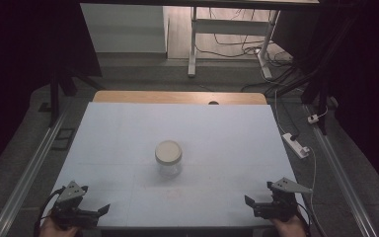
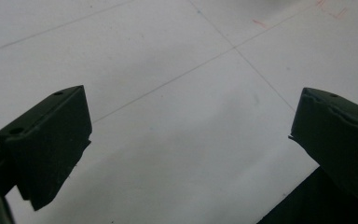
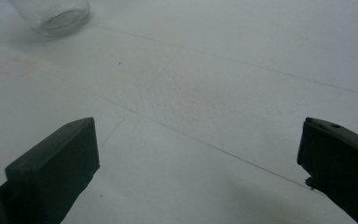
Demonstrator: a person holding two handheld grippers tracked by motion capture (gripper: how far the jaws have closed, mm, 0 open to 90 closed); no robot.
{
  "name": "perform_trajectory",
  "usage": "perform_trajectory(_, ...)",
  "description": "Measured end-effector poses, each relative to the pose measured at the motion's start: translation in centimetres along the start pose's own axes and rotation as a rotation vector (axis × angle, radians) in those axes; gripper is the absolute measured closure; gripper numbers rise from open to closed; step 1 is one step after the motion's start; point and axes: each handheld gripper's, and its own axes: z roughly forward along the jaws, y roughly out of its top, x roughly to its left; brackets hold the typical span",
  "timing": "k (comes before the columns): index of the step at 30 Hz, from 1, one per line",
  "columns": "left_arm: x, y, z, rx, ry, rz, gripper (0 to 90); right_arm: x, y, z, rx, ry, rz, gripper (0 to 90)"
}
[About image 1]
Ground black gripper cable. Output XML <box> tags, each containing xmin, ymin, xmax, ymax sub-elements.
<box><xmin>34</xmin><ymin>187</ymin><xmax>65</xmax><ymax>237</ymax></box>
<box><xmin>295</xmin><ymin>201</ymin><xmax>327</xmax><ymax>237</ymax></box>

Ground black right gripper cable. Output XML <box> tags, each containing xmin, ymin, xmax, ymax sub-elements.
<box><xmin>295</xmin><ymin>201</ymin><xmax>327</xmax><ymax>237</ymax></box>

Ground black rectangular floor frame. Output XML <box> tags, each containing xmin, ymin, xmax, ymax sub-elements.
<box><xmin>51</xmin><ymin>127</ymin><xmax>77</xmax><ymax>152</ymax></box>

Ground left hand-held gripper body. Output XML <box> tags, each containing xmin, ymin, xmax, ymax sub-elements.
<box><xmin>50</xmin><ymin>180</ymin><xmax>101</xmax><ymax>229</ymax></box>

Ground black floor cables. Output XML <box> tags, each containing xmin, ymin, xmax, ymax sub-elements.
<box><xmin>195</xmin><ymin>8</ymin><xmax>307</xmax><ymax>98</ymax></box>

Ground clear glass jar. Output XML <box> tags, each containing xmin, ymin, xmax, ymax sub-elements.
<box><xmin>155</xmin><ymin>157</ymin><xmax>183</xmax><ymax>178</ymax></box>

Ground white cabinet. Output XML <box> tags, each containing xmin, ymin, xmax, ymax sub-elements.
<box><xmin>80</xmin><ymin>3</ymin><xmax>170</xmax><ymax>54</ymax></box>

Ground pale blue table sheet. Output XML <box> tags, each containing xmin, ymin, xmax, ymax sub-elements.
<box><xmin>42</xmin><ymin>101</ymin><xmax>306</xmax><ymax>229</ymax></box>

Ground black curtain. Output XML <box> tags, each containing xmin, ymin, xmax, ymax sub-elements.
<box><xmin>272</xmin><ymin>0</ymin><xmax>379</xmax><ymax>198</ymax></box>
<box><xmin>0</xmin><ymin>0</ymin><xmax>103</xmax><ymax>182</ymax></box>

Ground black stand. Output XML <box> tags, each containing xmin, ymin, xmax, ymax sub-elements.
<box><xmin>265</xmin><ymin>13</ymin><xmax>359</xmax><ymax>136</ymax></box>
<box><xmin>47</xmin><ymin>65</ymin><xmax>107</xmax><ymax>128</ymax></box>

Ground white power strip cable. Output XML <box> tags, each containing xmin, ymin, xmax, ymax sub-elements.
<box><xmin>273</xmin><ymin>88</ymin><xmax>318</xmax><ymax>211</ymax></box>

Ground wooden table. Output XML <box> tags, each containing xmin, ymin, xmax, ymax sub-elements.
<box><xmin>92</xmin><ymin>91</ymin><xmax>268</xmax><ymax>106</ymax></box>

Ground beige round jar lid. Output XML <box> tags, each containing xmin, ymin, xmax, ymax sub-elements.
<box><xmin>154</xmin><ymin>140</ymin><xmax>183</xmax><ymax>165</ymax></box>

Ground metal floor rail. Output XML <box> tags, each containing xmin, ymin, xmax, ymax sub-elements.
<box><xmin>0</xmin><ymin>107</ymin><xmax>71</xmax><ymax>237</ymax></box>
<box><xmin>303</xmin><ymin>104</ymin><xmax>379</xmax><ymax>237</ymax></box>

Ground white desk frame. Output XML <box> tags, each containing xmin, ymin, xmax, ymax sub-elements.
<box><xmin>187</xmin><ymin>6</ymin><xmax>281</xmax><ymax>80</ymax></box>

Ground person's right hand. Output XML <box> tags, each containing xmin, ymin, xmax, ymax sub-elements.
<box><xmin>270</xmin><ymin>215</ymin><xmax>309</xmax><ymax>237</ymax></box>

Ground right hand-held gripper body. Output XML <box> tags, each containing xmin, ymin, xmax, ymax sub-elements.
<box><xmin>252</xmin><ymin>177</ymin><xmax>314</xmax><ymax>222</ymax></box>

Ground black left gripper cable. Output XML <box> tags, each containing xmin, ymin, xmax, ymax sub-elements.
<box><xmin>34</xmin><ymin>187</ymin><xmax>65</xmax><ymax>237</ymax></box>

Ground person's left hand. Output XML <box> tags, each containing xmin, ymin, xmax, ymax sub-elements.
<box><xmin>38</xmin><ymin>215</ymin><xmax>80</xmax><ymax>237</ymax></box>

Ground white power strip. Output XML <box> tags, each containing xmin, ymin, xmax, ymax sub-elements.
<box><xmin>281</xmin><ymin>132</ymin><xmax>311</xmax><ymax>160</ymax></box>

